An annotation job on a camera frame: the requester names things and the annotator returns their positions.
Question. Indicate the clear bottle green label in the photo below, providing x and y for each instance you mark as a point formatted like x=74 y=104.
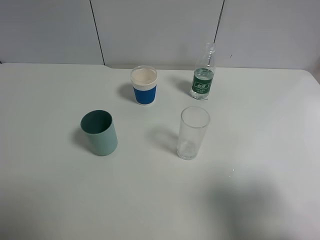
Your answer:
x=204 y=72

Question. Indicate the blue white paper cup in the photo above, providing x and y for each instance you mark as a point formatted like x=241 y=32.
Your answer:
x=144 y=83

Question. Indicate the green plastic cup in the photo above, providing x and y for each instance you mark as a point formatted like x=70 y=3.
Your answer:
x=98 y=126

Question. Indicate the clear tall glass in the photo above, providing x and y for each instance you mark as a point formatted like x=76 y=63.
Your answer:
x=194 y=121

